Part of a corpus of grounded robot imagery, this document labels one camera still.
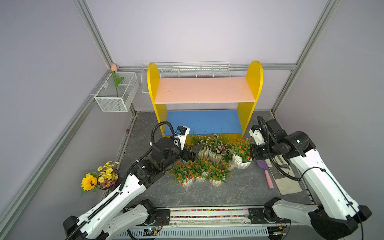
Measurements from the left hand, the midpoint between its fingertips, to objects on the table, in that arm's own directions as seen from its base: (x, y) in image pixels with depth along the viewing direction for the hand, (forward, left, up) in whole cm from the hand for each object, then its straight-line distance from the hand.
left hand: (193, 142), depth 68 cm
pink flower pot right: (+5, -14, -14) cm, 21 cm away
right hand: (-5, -26, -4) cm, 27 cm away
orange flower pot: (-9, -11, -13) cm, 20 cm away
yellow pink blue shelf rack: (+51, -12, -27) cm, 59 cm away
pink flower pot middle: (+8, -7, -12) cm, 16 cm away
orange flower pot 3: (-6, +6, -19) cm, 21 cm away
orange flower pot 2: (-6, -3, -16) cm, 17 cm away
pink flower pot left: (+9, -3, -12) cm, 16 cm away
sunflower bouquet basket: (-12, +38, -7) cm, 41 cm away
